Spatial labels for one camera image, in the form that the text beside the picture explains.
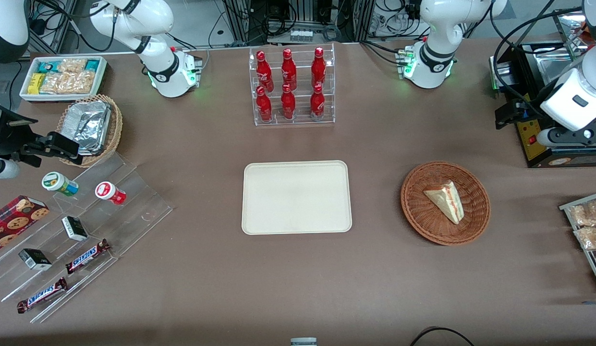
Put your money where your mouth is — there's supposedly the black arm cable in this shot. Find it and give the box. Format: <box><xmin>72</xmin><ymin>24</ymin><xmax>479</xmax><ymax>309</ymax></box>
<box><xmin>489</xmin><ymin>0</ymin><xmax>589</xmax><ymax>105</ymax></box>

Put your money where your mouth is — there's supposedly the yellow snack pack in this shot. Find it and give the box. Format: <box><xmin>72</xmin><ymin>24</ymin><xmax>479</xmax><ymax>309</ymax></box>
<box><xmin>28</xmin><ymin>73</ymin><xmax>47</xmax><ymax>95</ymax></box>

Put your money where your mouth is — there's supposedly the snickers chocolate bar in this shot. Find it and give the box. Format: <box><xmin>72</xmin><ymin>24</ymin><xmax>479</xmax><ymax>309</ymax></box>
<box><xmin>65</xmin><ymin>239</ymin><xmax>110</xmax><ymax>274</ymax></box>
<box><xmin>17</xmin><ymin>277</ymin><xmax>68</xmax><ymax>314</ymax></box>

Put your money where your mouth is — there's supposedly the black floor cable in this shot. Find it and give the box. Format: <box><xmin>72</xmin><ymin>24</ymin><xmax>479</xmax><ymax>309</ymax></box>
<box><xmin>410</xmin><ymin>327</ymin><xmax>474</xmax><ymax>346</ymax></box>

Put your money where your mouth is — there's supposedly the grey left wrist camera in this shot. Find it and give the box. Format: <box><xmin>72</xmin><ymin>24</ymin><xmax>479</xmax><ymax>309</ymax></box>
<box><xmin>537</xmin><ymin>128</ymin><xmax>563</xmax><ymax>148</ymax></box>

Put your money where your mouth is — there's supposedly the clear acrylic bottle rack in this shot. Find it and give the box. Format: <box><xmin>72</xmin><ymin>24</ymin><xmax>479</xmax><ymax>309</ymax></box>
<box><xmin>249</xmin><ymin>43</ymin><xmax>336</xmax><ymax>126</ymax></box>

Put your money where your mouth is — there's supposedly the green lid cup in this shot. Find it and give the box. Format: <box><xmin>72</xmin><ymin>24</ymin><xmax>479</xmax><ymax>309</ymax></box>
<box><xmin>42</xmin><ymin>172</ymin><xmax>79</xmax><ymax>197</ymax></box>

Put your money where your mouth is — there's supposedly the triangle sandwich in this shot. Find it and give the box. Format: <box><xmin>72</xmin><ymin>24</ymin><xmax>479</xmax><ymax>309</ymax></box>
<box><xmin>424</xmin><ymin>181</ymin><xmax>465</xmax><ymax>225</ymax></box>

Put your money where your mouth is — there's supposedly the aluminium frame rack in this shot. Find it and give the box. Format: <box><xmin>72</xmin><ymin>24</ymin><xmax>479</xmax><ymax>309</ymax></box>
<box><xmin>222</xmin><ymin>0</ymin><xmax>371</xmax><ymax>45</ymax></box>

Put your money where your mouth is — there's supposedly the clear acrylic stepped display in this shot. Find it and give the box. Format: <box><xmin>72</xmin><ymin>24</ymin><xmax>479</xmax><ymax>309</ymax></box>
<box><xmin>0</xmin><ymin>153</ymin><xmax>174</xmax><ymax>323</ymax></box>

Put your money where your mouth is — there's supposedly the light wicker basket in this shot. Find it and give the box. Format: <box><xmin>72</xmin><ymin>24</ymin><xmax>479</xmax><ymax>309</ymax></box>
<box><xmin>57</xmin><ymin>94</ymin><xmax>123</xmax><ymax>168</ymax></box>

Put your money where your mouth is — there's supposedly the cream rectangular tray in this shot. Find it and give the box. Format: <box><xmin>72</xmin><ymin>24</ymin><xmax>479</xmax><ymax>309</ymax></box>
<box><xmin>242</xmin><ymin>161</ymin><xmax>353</xmax><ymax>235</ymax></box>

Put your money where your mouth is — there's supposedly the black food warmer machine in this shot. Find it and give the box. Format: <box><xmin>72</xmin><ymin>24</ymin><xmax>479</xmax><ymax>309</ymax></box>
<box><xmin>489</xmin><ymin>9</ymin><xmax>596</xmax><ymax>168</ymax></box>

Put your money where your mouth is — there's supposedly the red lid cup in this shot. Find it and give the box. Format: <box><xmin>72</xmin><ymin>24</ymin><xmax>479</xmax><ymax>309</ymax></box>
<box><xmin>95</xmin><ymin>182</ymin><xmax>127</xmax><ymax>205</ymax></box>

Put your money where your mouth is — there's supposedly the red cola bottle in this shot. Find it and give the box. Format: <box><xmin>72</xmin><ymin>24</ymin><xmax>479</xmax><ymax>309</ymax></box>
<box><xmin>280</xmin><ymin>85</ymin><xmax>297</xmax><ymax>120</ymax></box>
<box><xmin>281</xmin><ymin>49</ymin><xmax>297</xmax><ymax>91</ymax></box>
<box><xmin>256</xmin><ymin>51</ymin><xmax>275</xmax><ymax>92</ymax></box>
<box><xmin>310</xmin><ymin>85</ymin><xmax>326</xmax><ymax>120</ymax></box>
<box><xmin>311</xmin><ymin>47</ymin><xmax>327</xmax><ymax>88</ymax></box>
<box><xmin>256</xmin><ymin>86</ymin><xmax>273</xmax><ymax>122</ymax></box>

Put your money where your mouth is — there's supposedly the red cookie box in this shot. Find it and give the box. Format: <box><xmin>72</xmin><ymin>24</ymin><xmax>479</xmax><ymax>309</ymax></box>
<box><xmin>0</xmin><ymin>195</ymin><xmax>49</xmax><ymax>255</ymax></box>

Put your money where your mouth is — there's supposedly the aluminium foil container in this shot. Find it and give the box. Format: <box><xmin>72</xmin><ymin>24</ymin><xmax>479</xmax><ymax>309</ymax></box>
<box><xmin>62</xmin><ymin>100</ymin><xmax>111</xmax><ymax>155</ymax></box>

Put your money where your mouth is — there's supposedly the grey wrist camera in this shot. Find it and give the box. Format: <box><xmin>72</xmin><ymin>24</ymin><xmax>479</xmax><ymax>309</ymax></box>
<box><xmin>0</xmin><ymin>159</ymin><xmax>21</xmax><ymax>180</ymax></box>
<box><xmin>537</xmin><ymin>128</ymin><xmax>563</xmax><ymax>148</ymax></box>

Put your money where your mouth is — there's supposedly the white plastic snack bin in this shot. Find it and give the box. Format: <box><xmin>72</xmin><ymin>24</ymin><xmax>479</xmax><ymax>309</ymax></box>
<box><xmin>20</xmin><ymin>56</ymin><xmax>108</xmax><ymax>102</ymax></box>

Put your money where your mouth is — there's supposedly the clear bag of pastries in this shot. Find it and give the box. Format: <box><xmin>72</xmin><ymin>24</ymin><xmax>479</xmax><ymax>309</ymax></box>
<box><xmin>573</xmin><ymin>225</ymin><xmax>596</xmax><ymax>251</ymax></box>
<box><xmin>569</xmin><ymin>200</ymin><xmax>596</xmax><ymax>227</ymax></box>

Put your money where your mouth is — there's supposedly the small clear snack bag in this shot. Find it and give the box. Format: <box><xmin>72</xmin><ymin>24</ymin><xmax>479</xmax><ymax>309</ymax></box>
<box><xmin>57</xmin><ymin>59</ymin><xmax>87</xmax><ymax>74</ymax></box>

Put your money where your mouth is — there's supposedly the large clear snack bag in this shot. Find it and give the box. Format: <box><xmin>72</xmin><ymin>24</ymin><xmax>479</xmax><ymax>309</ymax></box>
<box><xmin>40</xmin><ymin>72</ymin><xmax>96</xmax><ymax>95</ymax></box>

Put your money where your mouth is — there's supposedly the round brown wicker basket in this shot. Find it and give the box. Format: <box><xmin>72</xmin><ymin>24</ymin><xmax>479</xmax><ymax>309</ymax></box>
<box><xmin>401</xmin><ymin>161</ymin><xmax>491</xmax><ymax>246</ymax></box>

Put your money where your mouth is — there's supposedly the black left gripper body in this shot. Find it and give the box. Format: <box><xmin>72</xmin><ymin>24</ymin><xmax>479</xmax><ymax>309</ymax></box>
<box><xmin>495</xmin><ymin>99</ymin><xmax>543</xmax><ymax>130</ymax></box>

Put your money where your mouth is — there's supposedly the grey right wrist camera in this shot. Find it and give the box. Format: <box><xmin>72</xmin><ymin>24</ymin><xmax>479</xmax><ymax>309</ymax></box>
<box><xmin>0</xmin><ymin>159</ymin><xmax>21</xmax><ymax>180</ymax></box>

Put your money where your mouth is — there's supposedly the small black carton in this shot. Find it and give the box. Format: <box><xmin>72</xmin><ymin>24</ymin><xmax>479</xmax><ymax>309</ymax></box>
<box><xmin>61</xmin><ymin>216</ymin><xmax>88</xmax><ymax>242</ymax></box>
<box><xmin>18</xmin><ymin>248</ymin><xmax>52</xmax><ymax>271</ymax></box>

